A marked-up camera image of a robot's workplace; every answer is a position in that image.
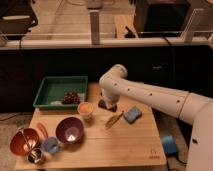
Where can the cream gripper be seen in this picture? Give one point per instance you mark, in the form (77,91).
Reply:
(110,102)

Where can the black eraser block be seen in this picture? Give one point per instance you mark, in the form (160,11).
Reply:
(102,104)

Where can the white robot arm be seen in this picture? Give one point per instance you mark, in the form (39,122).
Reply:
(191,108)

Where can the purple bowl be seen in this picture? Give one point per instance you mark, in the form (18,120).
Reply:
(70,130)

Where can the red bowl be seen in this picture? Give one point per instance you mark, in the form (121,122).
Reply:
(24,141)

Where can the blue sponge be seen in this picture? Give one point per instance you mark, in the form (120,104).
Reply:
(132,115)

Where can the orange cup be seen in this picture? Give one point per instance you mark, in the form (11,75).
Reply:
(85,109)

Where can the dark grape bunch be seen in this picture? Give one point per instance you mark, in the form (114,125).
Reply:
(71,98)

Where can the green plastic tray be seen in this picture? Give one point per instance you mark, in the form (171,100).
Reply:
(53,89)

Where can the blue tape roll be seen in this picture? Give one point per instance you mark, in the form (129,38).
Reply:
(169,145)

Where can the small metal cup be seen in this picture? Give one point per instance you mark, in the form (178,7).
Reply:
(36,156)

